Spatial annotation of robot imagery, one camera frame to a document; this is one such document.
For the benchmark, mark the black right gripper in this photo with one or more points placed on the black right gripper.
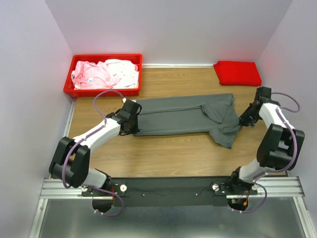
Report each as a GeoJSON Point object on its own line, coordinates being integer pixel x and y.
{"type": "Point", "coordinates": [243, 121]}

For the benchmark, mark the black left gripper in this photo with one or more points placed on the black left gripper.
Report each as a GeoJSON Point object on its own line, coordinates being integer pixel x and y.
{"type": "Point", "coordinates": [135, 129]}

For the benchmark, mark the dark grey t shirt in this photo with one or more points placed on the dark grey t shirt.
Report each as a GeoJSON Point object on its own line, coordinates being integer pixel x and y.
{"type": "Point", "coordinates": [213, 114]}

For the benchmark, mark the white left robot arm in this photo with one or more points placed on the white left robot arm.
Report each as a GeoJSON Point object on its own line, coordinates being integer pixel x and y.
{"type": "Point", "coordinates": [71, 160]}

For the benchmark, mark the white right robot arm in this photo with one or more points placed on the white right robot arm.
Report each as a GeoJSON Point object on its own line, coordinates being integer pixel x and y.
{"type": "Point", "coordinates": [280, 147]}

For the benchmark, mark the white t shirt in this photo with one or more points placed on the white t shirt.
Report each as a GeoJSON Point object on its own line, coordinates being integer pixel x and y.
{"type": "Point", "coordinates": [125, 73]}

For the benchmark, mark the folded red t shirt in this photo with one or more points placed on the folded red t shirt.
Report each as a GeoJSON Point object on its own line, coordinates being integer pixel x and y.
{"type": "Point", "coordinates": [237, 73]}

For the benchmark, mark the pink t shirt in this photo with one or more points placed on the pink t shirt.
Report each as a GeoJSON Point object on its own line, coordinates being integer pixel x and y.
{"type": "Point", "coordinates": [91, 76]}

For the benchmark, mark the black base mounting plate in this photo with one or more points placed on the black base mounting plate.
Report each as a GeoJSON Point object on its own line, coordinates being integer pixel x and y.
{"type": "Point", "coordinates": [169, 192]}

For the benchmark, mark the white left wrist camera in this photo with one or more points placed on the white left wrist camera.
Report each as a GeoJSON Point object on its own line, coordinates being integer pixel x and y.
{"type": "Point", "coordinates": [124, 100]}

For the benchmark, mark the aluminium frame rail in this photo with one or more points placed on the aluminium frame rail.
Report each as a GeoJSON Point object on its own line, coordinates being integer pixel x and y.
{"type": "Point", "coordinates": [67, 213]}

